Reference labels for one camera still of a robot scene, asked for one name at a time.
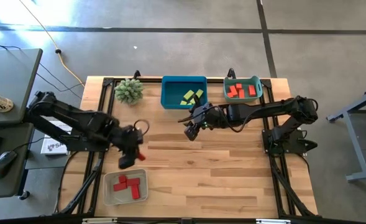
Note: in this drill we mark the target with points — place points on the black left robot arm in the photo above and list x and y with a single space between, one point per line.
77 116

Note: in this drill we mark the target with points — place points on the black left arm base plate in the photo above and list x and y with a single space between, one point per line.
83 148

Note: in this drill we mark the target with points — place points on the black clamp hook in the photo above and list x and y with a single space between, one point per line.
231 73
136 74

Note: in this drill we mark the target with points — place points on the red small cube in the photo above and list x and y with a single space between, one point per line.
122 179

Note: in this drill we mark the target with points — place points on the grey plastic tray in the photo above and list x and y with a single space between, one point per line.
120 200

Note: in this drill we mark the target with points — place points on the black desk caster wheel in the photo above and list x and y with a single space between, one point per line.
24 195

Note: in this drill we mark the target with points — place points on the dark grey desk shelf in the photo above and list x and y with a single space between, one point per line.
2 186

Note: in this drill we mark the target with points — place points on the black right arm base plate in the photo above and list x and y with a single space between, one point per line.
291 150

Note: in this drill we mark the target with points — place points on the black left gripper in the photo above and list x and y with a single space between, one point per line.
131 140

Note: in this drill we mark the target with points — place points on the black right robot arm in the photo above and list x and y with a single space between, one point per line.
263 109

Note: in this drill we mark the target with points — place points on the white printed box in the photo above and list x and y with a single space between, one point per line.
53 146

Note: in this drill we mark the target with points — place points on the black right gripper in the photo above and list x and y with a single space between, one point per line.
209 116

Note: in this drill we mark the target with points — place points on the green rectangular block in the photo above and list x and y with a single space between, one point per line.
188 95
199 92

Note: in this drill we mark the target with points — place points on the grey desk top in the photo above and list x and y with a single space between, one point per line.
11 71

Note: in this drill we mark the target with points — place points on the black computer mouse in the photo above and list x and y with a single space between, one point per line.
4 163

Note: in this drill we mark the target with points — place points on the teal plastic basket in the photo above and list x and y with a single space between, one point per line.
246 100

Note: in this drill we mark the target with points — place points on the grey-blue metal table leg frame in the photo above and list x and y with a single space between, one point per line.
356 104

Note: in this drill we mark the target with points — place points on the silver metal bracket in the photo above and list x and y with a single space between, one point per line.
98 221
272 221

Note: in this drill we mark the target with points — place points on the black floor tape strip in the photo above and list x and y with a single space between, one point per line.
262 18
170 30

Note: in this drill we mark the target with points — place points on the blue plastic bin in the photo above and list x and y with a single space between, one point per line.
173 93

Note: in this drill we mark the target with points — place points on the orange rectangular block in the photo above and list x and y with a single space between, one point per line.
252 90
241 94
233 91

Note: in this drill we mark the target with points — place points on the green artificial potted plant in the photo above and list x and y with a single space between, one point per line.
129 91

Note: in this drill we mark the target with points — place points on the green small block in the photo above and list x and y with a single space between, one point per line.
183 102
192 101

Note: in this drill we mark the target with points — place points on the black aluminium table frame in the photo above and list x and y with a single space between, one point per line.
108 81

